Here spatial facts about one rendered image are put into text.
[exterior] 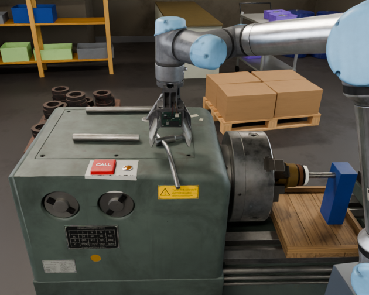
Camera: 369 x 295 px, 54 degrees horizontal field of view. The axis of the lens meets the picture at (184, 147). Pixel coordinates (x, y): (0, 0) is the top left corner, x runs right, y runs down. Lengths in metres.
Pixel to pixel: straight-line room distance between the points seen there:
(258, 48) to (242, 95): 2.98
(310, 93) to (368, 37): 3.65
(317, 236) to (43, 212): 0.92
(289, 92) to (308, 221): 2.75
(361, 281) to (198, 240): 0.51
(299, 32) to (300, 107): 3.43
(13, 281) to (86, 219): 1.52
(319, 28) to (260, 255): 0.81
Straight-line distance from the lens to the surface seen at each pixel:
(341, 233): 1.46
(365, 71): 0.59
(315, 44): 0.80
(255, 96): 3.91
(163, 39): 0.90
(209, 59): 0.82
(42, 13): 5.77
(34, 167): 1.06
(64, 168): 1.03
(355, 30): 0.60
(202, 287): 1.25
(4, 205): 3.16
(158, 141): 1.09
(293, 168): 1.31
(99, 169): 0.98
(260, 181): 1.15
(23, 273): 2.56
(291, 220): 1.45
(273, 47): 0.86
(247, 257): 1.32
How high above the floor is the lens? 1.78
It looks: 29 degrees down
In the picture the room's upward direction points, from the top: 1 degrees clockwise
